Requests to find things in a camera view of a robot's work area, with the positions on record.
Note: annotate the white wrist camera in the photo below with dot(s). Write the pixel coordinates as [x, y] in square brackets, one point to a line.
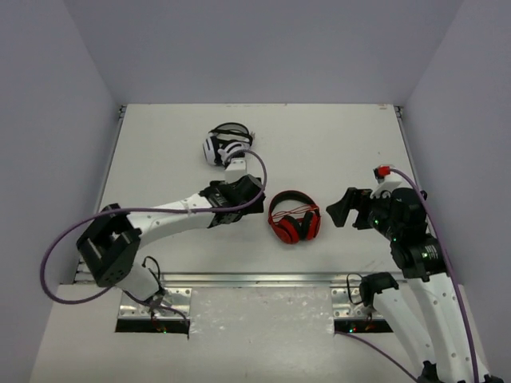
[387, 181]
[235, 170]

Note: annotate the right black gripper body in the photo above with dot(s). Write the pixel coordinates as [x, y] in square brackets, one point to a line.
[378, 217]

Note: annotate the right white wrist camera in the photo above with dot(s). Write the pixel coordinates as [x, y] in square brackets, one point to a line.
[387, 181]

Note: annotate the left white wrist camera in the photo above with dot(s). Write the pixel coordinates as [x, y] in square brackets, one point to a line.
[235, 170]

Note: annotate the white black headphones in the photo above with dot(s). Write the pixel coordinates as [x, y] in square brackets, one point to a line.
[225, 139]

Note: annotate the metal mounting plate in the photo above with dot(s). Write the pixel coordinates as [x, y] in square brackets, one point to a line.
[176, 297]
[346, 306]

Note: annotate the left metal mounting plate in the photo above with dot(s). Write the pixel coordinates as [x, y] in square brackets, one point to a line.
[176, 297]

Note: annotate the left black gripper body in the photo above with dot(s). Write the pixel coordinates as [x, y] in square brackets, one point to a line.
[247, 195]

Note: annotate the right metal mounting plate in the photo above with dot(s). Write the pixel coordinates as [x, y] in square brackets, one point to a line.
[346, 306]

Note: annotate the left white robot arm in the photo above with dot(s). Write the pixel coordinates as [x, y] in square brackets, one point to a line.
[110, 243]

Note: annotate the red black headphones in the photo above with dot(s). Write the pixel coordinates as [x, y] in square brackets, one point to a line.
[300, 223]

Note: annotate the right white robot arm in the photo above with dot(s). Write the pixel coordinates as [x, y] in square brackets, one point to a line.
[438, 346]

